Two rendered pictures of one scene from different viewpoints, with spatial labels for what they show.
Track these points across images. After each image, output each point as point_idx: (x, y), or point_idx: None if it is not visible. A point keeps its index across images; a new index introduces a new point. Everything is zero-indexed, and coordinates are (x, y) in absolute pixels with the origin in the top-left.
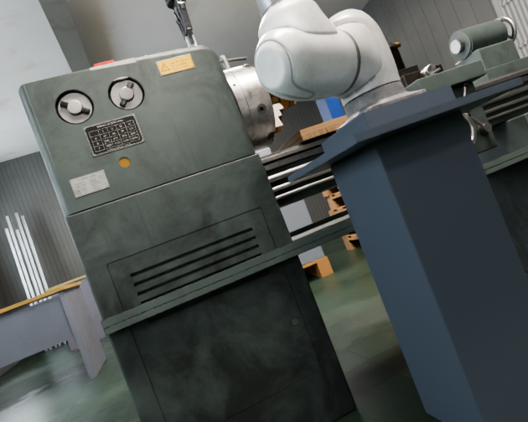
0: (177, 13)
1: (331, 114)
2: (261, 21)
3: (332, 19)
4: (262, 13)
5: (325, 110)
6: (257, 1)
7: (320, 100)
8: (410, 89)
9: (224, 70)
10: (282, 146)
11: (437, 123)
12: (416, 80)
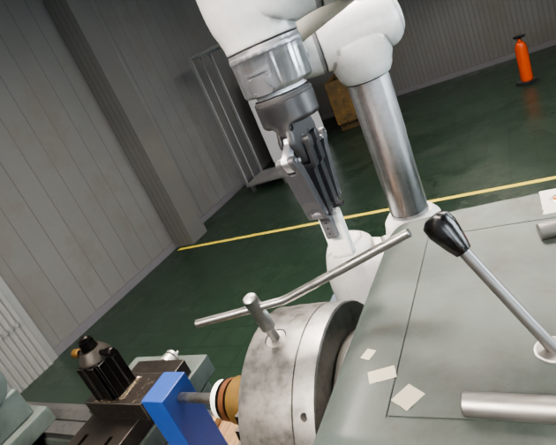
0: (321, 146)
1: (217, 426)
2: (436, 207)
3: (365, 232)
4: (426, 203)
5: (206, 429)
6: (424, 192)
7: (193, 416)
8: (200, 370)
9: (333, 301)
10: None
11: None
12: (206, 356)
